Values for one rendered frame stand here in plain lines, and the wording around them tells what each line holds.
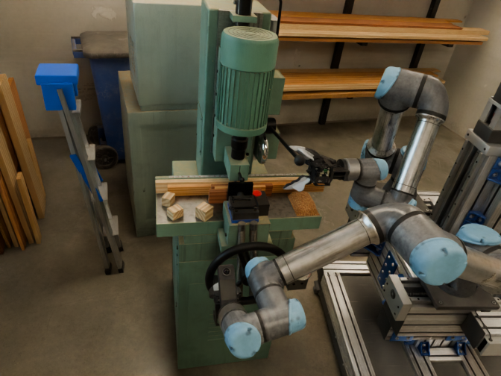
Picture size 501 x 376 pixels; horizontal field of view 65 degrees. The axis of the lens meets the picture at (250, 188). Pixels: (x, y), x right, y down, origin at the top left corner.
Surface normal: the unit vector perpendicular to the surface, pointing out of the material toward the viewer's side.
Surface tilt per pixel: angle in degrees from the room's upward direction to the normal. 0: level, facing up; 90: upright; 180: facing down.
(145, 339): 0
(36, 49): 90
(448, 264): 86
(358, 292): 0
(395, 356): 0
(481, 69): 90
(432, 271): 87
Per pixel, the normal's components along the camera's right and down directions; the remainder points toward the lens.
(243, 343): 0.22, 0.09
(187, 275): 0.20, 0.57
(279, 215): 0.11, -0.82
